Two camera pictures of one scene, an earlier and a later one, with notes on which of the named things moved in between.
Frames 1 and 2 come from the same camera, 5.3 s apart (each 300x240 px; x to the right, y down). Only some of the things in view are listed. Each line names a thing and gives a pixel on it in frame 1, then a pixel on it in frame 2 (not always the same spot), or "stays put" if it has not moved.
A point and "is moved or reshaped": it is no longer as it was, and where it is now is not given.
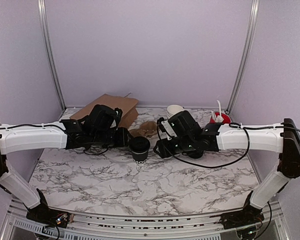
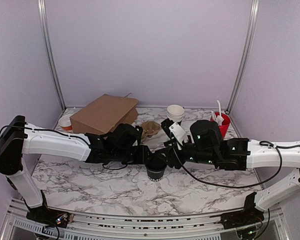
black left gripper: [122, 139] to [141, 156]
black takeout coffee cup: [139, 146] is moved or reshaped
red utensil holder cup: [226, 117] stays put
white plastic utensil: [218, 119] stays put
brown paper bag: [128, 105] stays put
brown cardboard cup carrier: [146, 128] stays put
